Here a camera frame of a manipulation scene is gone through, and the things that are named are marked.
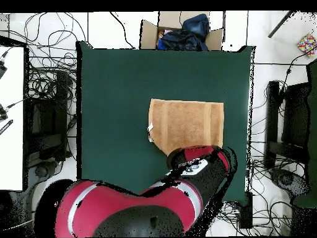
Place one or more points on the black equipment stand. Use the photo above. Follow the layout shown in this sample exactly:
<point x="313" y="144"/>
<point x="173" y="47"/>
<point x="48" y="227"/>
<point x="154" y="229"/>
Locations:
<point x="47" y="119"/>
<point x="294" y="116"/>

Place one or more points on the dark green table cloth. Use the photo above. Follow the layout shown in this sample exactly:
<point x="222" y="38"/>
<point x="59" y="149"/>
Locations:
<point x="111" y="111"/>

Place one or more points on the orange terry towel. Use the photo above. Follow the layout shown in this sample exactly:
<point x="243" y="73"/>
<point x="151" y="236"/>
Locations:
<point x="185" y="124"/>

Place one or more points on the cardboard box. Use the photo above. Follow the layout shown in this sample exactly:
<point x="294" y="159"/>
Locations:
<point x="148" y="34"/>

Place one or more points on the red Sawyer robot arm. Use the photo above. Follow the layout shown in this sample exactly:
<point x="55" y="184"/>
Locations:
<point x="148" y="200"/>

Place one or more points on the colourful dotted item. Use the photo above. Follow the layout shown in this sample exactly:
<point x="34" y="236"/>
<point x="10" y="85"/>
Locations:
<point x="307" y="44"/>

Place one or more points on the white side table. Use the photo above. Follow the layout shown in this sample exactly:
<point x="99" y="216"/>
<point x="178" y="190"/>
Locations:
<point x="11" y="124"/>

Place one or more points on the green covered furniture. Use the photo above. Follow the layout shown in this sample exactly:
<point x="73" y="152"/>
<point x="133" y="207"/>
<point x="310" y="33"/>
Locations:
<point x="312" y="148"/>

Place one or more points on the dark blue clothing pile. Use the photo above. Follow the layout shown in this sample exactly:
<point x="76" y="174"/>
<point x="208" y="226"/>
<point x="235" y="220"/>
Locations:
<point x="188" y="37"/>

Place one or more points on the grey metal bar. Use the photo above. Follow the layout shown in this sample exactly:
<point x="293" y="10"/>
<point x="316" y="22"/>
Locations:
<point x="281" y="24"/>

